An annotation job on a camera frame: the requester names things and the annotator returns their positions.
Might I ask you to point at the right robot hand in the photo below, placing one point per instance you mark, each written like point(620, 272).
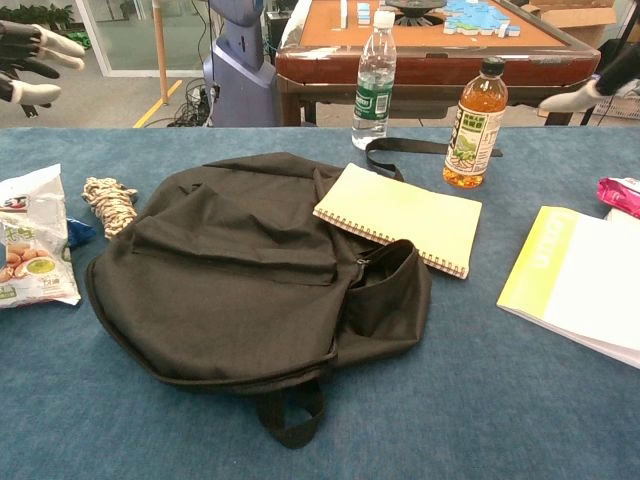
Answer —
point(590, 95)

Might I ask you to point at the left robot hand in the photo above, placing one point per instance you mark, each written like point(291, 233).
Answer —
point(30, 47)

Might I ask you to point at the kraft spiral notebook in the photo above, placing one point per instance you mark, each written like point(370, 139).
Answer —
point(400, 215)

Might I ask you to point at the black fabric backpack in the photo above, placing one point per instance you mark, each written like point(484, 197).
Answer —
point(235, 280)

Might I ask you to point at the white nut snack bag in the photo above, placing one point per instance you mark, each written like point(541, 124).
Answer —
point(35, 240)

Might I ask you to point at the white plastic basket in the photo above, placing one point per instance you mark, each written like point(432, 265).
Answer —
point(620, 107)

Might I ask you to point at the row of potted plants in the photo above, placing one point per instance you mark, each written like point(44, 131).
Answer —
point(45, 15)

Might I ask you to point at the green cloth on floor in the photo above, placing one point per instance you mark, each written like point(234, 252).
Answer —
point(82, 41)

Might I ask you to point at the black tripod leg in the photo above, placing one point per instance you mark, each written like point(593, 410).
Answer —
point(622, 35)

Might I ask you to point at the open cardboard box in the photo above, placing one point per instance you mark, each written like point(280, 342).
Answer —
point(585, 20)

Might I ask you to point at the pink snack packet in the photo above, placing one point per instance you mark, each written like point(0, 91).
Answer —
point(620, 195)

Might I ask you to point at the amber tea bottle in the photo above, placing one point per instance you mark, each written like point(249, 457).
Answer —
point(475, 130)

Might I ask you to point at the wooden pole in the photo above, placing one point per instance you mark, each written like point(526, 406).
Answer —
point(160, 55)

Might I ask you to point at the pile of blue mahjong tiles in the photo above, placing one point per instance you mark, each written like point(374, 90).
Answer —
point(475, 20)

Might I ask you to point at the wooden mahjong table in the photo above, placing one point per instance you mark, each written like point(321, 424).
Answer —
point(440, 65)

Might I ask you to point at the white and yellow book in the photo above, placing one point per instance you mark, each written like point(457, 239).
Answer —
point(580, 280)

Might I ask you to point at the blue snack packet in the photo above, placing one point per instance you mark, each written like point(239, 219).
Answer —
point(80, 232)

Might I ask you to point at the black mahjong table centre disc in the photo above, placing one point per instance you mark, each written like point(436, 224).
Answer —
point(415, 12)

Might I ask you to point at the clear water bottle green label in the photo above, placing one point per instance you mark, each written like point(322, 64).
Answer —
point(374, 75)

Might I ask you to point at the small stack of mahjong tiles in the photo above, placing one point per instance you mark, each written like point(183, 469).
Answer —
point(364, 12)

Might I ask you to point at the blue carpet table cover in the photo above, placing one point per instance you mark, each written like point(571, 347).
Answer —
point(500, 425)

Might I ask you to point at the purple robot pedestal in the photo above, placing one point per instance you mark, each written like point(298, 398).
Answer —
point(240, 80)

